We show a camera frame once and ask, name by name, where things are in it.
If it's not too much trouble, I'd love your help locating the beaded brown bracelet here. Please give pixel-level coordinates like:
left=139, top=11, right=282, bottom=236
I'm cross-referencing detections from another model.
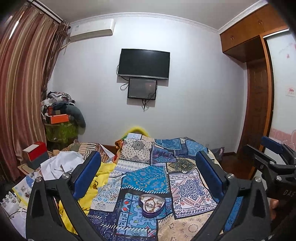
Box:
left=143, top=196, right=164, bottom=212

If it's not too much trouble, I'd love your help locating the person's hand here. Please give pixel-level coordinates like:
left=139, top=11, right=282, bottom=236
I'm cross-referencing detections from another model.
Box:
left=269, top=198, right=285, bottom=220

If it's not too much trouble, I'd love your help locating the yellow printed cloth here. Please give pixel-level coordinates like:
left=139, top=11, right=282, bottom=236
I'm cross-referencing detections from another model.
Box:
left=58, top=162, right=116, bottom=234

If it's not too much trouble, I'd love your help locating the white crumpled cloth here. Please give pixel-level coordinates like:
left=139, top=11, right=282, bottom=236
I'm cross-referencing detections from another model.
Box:
left=41, top=151, right=84, bottom=181

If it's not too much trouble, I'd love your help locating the brown wooden door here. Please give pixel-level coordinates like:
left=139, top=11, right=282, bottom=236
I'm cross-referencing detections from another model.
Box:
left=237, top=59, right=268, bottom=159

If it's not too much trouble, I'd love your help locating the striped orange pillow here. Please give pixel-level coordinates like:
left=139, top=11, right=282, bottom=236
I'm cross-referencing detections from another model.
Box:
left=62, top=142, right=115, bottom=163

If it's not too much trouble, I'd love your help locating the green patterned cloth stand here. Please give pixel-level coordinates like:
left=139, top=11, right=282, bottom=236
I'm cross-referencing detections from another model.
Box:
left=44, top=122, right=78, bottom=151

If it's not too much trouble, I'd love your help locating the red and white box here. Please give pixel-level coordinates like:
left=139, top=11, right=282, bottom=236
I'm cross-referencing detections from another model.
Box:
left=23, top=142, right=47, bottom=162

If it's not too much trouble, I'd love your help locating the blue patchwork bedspread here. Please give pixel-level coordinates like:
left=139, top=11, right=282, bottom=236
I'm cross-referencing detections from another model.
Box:
left=87, top=133, right=243, bottom=241

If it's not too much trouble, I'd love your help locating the orange box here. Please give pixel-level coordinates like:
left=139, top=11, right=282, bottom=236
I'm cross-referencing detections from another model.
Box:
left=49, top=114, right=69, bottom=125

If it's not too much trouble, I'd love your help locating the yellow plush item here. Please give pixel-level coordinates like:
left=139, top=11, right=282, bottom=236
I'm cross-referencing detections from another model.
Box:
left=122, top=126, right=150, bottom=138

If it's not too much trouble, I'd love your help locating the pile of clothes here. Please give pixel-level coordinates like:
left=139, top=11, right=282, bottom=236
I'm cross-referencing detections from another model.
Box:
left=41, top=91, right=86, bottom=129

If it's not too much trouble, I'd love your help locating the brown overhead wooden cabinet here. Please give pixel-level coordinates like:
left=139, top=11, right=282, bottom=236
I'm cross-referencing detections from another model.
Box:
left=220, top=4, right=287, bottom=63

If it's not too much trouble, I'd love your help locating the white air conditioner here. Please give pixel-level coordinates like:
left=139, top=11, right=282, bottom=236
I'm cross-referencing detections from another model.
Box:
left=70, top=19, right=115, bottom=43

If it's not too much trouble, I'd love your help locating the striped red curtain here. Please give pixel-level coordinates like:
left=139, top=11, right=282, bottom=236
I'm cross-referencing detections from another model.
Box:
left=1, top=1, right=69, bottom=181

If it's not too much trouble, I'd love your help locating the small black wall monitor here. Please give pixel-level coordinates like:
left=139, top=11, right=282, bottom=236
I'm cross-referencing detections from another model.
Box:
left=127, top=78, right=157, bottom=100

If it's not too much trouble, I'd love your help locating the black wall television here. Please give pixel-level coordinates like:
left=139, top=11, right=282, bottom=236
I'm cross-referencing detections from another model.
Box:
left=117, top=49, right=170, bottom=80

